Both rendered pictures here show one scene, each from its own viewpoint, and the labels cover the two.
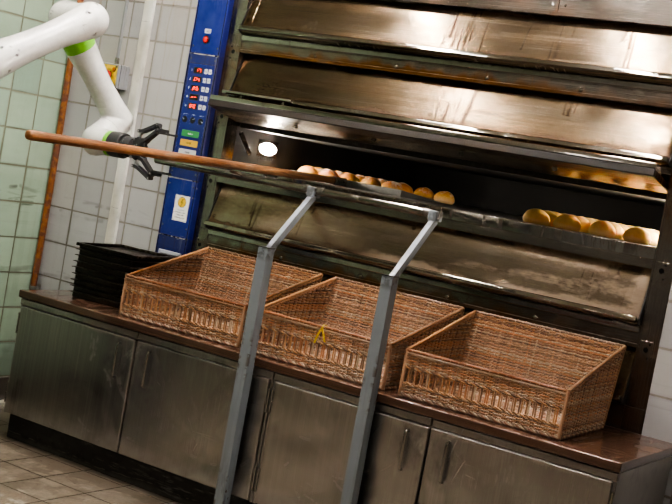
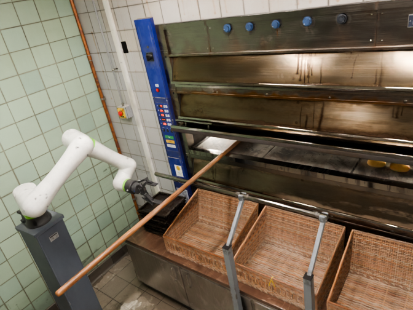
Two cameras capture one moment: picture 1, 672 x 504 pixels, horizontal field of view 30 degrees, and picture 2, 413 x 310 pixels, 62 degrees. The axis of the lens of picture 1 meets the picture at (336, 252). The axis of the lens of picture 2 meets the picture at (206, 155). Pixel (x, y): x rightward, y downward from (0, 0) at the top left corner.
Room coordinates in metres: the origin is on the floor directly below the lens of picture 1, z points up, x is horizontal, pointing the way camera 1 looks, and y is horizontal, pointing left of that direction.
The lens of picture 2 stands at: (2.62, -0.01, 2.30)
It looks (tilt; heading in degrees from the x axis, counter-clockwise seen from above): 26 degrees down; 10
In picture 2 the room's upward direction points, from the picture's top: 11 degrees counter-clockwise
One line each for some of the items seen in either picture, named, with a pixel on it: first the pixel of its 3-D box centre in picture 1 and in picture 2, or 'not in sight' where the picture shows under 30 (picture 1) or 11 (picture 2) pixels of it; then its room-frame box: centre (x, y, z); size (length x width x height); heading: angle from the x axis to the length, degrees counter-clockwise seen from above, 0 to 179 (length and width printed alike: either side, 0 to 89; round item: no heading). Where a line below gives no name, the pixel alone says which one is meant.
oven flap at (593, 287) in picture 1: (407, 245); (301, 190); (4.53, -0.25, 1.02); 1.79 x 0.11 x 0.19; 58
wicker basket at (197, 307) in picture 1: (222, 293); (211, 227); (4.61, 0.39, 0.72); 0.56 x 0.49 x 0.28; 59
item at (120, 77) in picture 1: (114, 76); (124, 111); (5.28, 1.05, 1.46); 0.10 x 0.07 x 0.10; 58
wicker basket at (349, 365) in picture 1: (357, 329); (287, 253); (4.29, -0.12, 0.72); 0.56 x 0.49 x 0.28; 58
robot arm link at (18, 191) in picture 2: not in sight; (29, 200); (4.19, 1.32, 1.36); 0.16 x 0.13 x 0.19; 45
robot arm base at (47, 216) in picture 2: not in sight; (32, 214); (4.22, 1.38, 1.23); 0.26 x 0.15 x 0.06; 62
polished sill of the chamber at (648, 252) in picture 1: (418, 207); (302, 169); (4.55, -0.26, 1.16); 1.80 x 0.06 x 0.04; 58
